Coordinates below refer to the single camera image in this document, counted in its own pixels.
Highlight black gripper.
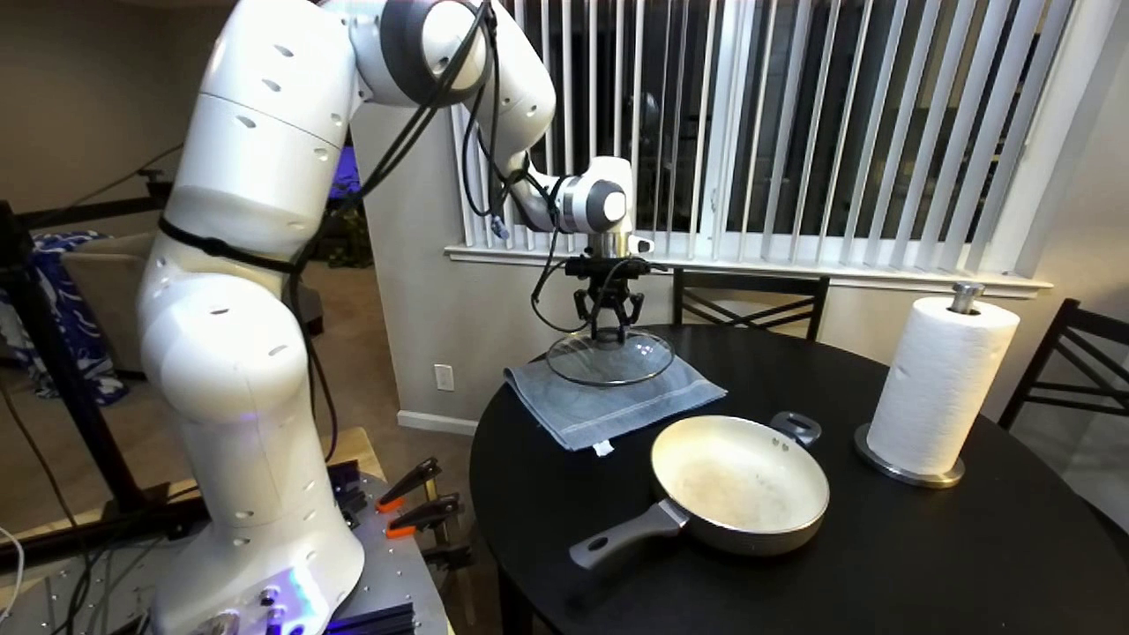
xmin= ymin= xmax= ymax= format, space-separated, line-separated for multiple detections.
xmin=564 ymin=254 xmax=653 ymax=341

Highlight glass lid with black knob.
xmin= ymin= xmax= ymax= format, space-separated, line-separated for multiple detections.
xmin=544 ymin=326 xmax=678 ymax=393

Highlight metal robot base platform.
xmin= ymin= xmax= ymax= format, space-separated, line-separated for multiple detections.
xmin=316 ymin=460 xmax=460 ymax=635

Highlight blue folded towel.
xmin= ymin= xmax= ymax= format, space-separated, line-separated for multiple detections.
xmin=503 ymin=333 xmax=731 ymax=460

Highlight black chair with crossed back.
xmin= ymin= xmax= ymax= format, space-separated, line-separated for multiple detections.
xmin=670 ymin=263 xmax=833 ymax=347
xmin=997 ymin=295 xmax=1129 ymax=434

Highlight black orange spring clamp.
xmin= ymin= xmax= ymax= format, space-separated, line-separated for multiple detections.
xmin=382 ymin=491 xmax=467 ymax=546
xmin=374 ymin=454 xmax=446 ymax=518

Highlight white vertical window blinds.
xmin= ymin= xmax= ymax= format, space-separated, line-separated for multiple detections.
xmin=447 ymin=0 xmax=1080 ymax=275

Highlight white paper towel roll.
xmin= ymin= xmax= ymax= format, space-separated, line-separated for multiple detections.
xmin=864 ymin=293 xmax=1025 ymax=480

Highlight metal paper towel holder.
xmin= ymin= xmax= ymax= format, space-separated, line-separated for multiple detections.
xmin=851 ymin=277 xmax=990 ymax=494

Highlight blue patterned cloth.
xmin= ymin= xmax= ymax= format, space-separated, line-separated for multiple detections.
xmin=24 ymin=227 xmax=122 ymax=402

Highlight grey frying pan black handle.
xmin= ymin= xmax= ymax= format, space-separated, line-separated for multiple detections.
xmin=564 ymin=410 xmax=837 ymax=576

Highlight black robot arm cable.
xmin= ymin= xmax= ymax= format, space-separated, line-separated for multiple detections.
xmin=153 ymin=0 xmax=592 ymax=339

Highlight black metal stand frame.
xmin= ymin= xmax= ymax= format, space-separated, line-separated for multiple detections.
xmin=0 ymin=189 xmax=219 ymax=576

